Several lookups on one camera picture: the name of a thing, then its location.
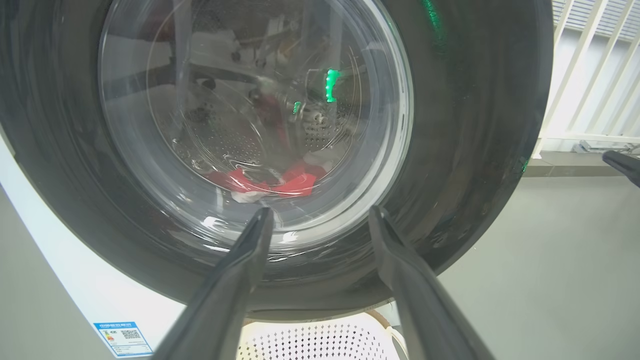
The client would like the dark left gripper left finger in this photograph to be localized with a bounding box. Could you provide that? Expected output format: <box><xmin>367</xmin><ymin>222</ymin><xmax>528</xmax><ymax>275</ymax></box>
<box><xmin>152</xmin><ymin>206</ymin><xmax>275</xmax><ymax>360</ymax></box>

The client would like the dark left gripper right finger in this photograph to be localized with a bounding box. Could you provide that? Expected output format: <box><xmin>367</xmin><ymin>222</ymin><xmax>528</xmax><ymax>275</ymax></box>
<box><xmin>368</xmin><ymin>205</ymin><xmax>496</xmax><ymax>360</ymax></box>

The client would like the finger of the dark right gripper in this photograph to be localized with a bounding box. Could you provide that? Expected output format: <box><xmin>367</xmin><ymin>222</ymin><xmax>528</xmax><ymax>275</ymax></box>
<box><xmin>602</xmin><ymin>150</ymin><xmax>640</xmax><ymax>189</ymax></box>

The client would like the red white-trimmed sports garment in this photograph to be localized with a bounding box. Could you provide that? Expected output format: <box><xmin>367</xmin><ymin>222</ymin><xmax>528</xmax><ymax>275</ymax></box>
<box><xmin>205</xmin><ymin>168</ymin><xmax>273</xmax><ymax>203</ymax></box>

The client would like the plain red garment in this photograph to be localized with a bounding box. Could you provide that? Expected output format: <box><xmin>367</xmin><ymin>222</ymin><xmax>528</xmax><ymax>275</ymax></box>
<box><xmin>280</xmin><ymin>159</ymin><xmax>328</xmax><ymax>198</ymax></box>

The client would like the dark round glass washer door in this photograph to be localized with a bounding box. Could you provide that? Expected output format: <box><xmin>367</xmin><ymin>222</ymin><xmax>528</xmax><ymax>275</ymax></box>
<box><xmin>0</xmin><ymin>0</ymin><xmax>555</xmax><ymax>321</ymax></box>

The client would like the white perforated laundry basket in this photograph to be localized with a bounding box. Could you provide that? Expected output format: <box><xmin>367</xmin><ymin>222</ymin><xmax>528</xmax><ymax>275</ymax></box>
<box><xmin>236</xmin><ymin>310</ymin><xmax>408</xmax><ymax>360</ymax></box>

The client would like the white front-load washing machine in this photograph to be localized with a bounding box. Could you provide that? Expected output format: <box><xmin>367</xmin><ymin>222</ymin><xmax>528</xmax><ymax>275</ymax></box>
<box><xmin>0</xmin><ymin>125</ymin><xmax>396</xmax><ymax>359</ymax></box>

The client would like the white railing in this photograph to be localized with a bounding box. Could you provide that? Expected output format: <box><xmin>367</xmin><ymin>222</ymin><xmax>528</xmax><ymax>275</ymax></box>
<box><xmin>532</xmin><ymin>0</ymin><xmax>640</xmax><ymax>158</ymax></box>

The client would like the blue energy label sticker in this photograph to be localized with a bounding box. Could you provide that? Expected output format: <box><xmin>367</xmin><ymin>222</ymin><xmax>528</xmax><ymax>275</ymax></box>
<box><xmin>93</xmin><ymin>321</ymin><xmax>154</xmax><ymax>358</ymax></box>

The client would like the perforated steel washer drum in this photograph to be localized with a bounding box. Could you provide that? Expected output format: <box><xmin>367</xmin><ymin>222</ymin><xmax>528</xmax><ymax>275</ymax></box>
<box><xmin>170</xmin><ymin>75</ymin><xmax>361</xmax><ymax>181</ymax></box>

